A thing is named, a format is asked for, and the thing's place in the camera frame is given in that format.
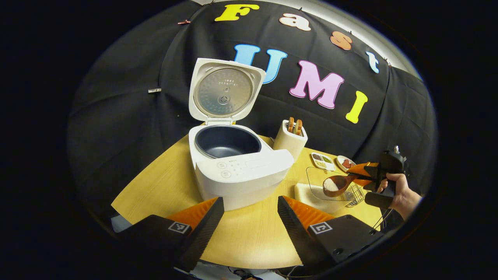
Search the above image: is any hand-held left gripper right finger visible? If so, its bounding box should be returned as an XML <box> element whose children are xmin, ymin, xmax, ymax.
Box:
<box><xmin>277</xmin><ymin>196</ymin><xmax>386</xmax><ymax>273</ymax></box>

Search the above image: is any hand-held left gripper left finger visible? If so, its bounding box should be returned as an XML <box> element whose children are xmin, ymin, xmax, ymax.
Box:
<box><xmin>117</xmin><ymin>196</ymin><xmax>225</xmax><ymax>273</ymax></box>

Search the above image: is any metal wire chopstick holder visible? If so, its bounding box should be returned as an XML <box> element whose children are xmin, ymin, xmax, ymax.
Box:
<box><xmin>344</xmin><ymin>184</ymin><xmax>365</xmax><ymax>208</ymax></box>

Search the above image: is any wooden spoon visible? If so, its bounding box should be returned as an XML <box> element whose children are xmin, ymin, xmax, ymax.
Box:
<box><xmin>323</xmin><ymin>174</ymin><xmax>360</xmax><ymax>198</ymax></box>

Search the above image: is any clear box of rice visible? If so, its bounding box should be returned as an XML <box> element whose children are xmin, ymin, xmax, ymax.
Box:
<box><xmin>295</xmin><ymin>166</ymin><xmax>364</xmax><ymax>214</ymax></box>

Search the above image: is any white rice cooker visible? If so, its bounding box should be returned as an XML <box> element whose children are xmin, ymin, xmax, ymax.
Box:
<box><xmin>188</xmin><ymin>58</ymin><xmax>295</xmax><ymax>211</ymax></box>

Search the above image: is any small white round plate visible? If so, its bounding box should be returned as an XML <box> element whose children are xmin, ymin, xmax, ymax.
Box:
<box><xmin>337</xmin><ymin>155</ymin><xmax>356</xmax><ymax>172</ymax></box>

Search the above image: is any white divided bean dish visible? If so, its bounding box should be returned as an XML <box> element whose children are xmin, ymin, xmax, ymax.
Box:
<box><xmin>311</xmin><ymin>152</ymin><xmax>336</xmax><ymax>172</ymax></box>

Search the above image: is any white toaster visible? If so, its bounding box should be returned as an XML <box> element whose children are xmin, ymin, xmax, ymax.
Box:
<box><xmin>273</xmin><ymin>117</ymin><xmax>308</xmax><ymax>163</ymax></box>

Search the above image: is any black backdrop cloth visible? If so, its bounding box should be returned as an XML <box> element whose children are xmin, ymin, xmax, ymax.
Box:
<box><xmin>67</xmin><ymin>0</ymin><xmax>439</xmax><ymax>234</ymax></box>

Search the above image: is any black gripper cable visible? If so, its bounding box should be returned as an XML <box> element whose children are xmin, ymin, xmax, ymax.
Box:
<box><xmin>372</xmin><ymin>208</ymin><xmax>394</xmax><ymax>233</ymax></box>

